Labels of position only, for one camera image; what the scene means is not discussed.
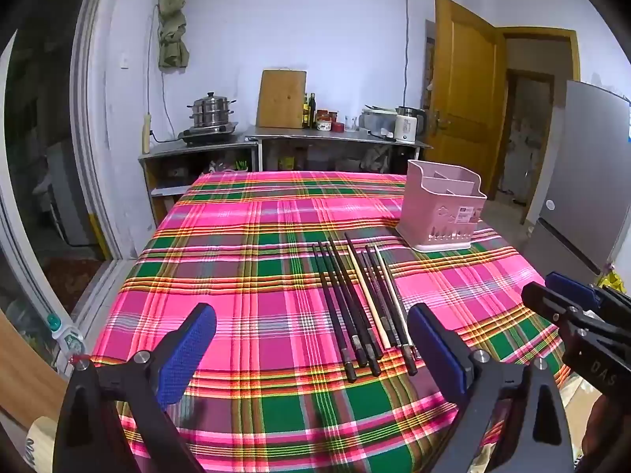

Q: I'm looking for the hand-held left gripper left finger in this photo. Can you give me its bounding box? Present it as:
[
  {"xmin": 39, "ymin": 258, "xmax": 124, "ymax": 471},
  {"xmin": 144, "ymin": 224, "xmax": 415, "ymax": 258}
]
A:
[{"xmin": 53, "ymin": 303, "xmax": 218, "ymax": 473}]

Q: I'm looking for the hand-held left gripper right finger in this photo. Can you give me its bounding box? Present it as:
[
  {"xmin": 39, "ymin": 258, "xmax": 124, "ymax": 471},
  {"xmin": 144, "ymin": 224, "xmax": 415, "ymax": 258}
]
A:
[{"xmin": 409, "ymin": 303, "xmax": 575, "ymax": 473}]

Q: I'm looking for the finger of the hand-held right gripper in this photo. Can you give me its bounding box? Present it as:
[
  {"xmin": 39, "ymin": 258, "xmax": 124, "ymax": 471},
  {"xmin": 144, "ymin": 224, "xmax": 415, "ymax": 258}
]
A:
[
  {"xmin": 521, "ymin": 281, "xmax": 631, "ymax": 351},
  {"xmin": 545, "ymin": 271, "xmax": 631, "ymax": 313}
]

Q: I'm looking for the bunch of dark chopsticks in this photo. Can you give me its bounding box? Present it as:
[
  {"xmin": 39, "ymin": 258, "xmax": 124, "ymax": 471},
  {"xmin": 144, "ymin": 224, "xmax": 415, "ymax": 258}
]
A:
[{"xmin": 312, "ymin": 231, "xmax": 395, "ymax": 385}]

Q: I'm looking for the beige wooden chopstick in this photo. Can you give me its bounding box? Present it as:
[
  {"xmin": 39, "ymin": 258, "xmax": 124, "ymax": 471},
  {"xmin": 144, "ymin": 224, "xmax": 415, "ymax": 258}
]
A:
[{"xmin": 347, "ymin": 249, "xmax": 392, "ymax": 350}]

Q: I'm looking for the pink plastic utensil holder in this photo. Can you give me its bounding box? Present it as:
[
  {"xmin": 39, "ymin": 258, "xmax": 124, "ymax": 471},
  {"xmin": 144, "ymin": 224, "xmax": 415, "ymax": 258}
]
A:
[{"xmin": 396, "ymin": 159, "xmax": 489, "ymax": 252}]

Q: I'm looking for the person's right forearm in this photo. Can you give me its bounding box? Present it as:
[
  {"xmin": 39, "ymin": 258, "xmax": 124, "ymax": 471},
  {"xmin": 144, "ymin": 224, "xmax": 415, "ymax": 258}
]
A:
[{"xmin": 582, "ymin": 394, "xmax": 631, "ymax": 473}]

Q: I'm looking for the grey refrigerator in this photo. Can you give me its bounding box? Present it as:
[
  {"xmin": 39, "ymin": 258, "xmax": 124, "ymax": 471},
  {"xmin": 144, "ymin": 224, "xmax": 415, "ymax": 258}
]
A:
[{"xmin": 523, "ymin": 79, "xmax": 631, "ymax": 277}]

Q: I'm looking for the pink plaid tablecloth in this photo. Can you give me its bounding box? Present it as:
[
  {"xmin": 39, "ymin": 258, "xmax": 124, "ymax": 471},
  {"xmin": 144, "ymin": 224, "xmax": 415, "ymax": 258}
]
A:
[{"xmin": 91, "ymin": 170, "xmax": 573, "ymax": 473}]

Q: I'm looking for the white bottle with green cap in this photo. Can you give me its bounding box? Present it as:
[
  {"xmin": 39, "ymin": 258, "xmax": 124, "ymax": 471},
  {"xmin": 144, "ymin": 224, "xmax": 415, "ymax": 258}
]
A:
[{"xmin": 47, "ymin": 313, "xmax": 84, "ymax": 356}]

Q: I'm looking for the brown wooden board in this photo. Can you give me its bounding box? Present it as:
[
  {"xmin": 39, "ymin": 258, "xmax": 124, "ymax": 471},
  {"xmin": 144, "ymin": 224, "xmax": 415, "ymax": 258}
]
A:
[{"xmin": 0, "ymin": 310, "xmax": 67, "ymax": 434}]

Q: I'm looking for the beige cup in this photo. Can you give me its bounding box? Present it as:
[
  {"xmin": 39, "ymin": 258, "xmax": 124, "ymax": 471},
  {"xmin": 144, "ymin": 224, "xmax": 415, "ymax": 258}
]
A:
[{"xmin": 24, "ymin": 416, "xmax": 60, "ymax": 473}]

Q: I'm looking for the grey cloth under counter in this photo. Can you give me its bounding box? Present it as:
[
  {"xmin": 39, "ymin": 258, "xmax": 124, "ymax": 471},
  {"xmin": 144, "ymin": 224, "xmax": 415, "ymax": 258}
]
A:
[{"xmin": 360, "ymin": 148, "xmax": 395, "ymax": 174}]

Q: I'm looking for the steel counter with stove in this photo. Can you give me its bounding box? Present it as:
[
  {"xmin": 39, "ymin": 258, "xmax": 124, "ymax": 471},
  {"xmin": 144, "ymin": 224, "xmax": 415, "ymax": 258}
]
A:
[{"xmin": 138, "ymin": 135, "xmax": 259, "ymax": 222}]

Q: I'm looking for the yellow wooden door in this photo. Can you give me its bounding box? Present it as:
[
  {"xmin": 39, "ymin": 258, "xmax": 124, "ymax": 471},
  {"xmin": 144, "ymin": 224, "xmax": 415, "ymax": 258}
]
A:
[{"xmin": 425, "ymin": 0, "xmax": 508, "ymax": 193}]

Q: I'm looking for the white electric kettle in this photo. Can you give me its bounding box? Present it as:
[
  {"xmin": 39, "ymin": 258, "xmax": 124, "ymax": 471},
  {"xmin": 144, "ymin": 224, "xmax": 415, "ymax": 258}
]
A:
[{"xmin": 393, "ymin": 106, "xmax": 431, "ymax": 145}]

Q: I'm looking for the gas stove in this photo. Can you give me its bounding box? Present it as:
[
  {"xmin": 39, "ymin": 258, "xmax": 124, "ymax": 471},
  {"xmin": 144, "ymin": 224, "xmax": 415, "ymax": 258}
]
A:
[{"xmin": 177, "ymin": 122, "xmax": 240, "ymax": 147}]

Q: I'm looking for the clear plastic container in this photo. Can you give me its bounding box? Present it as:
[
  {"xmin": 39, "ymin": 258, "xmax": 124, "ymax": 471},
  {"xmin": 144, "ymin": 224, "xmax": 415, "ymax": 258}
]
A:
[{"xmin": 359, "ymin": 106, "xmax": 399, "ymax": 134}]

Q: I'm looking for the steel steamer pot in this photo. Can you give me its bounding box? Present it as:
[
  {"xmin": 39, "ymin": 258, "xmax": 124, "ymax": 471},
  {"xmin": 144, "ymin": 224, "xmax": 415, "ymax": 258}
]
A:
[{"xmin": 187, "ymin": 91, "xmax": 236, "ymax": 129}]

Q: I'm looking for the long steel counter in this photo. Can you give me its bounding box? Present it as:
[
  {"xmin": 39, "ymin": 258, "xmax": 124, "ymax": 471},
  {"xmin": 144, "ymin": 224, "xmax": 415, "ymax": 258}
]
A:
[{"xmin": 244, "ymin": 125, "xmax": 435, "ymax": 175}]

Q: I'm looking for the wooden cutting board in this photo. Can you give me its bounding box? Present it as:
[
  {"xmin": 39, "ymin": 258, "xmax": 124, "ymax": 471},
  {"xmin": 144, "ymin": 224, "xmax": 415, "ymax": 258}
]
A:
[{"xmin": 256, "ymin": 69, "xmax": 307, "ymax": 130}]

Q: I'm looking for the green hanging cloth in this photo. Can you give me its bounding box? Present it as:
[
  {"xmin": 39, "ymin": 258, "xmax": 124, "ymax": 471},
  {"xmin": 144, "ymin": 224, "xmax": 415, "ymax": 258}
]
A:
[{"xmin": 158, "ymin": 0, "xmax": 192, "ymax": 71}]

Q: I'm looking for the white window frame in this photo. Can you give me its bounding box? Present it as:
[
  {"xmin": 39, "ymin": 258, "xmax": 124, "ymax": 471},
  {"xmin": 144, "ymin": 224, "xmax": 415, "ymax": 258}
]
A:
[{"xmin": 0, "ymin": 0, "xmax": 144, "ymax": 356}]

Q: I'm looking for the yellow door frame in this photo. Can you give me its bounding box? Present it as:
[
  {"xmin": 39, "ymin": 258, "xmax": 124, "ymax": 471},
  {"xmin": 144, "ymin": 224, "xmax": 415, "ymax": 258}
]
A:
[{"xmin": 493, "ymin": 27, "xmax": 581, "ymax": 208}]

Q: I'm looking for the black power cable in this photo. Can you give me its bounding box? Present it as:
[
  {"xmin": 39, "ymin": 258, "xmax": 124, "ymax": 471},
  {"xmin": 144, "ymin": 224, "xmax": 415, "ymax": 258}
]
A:
[{"xmin": 401, "ymin": 0, "xmax": 411, "ymax": 109}]

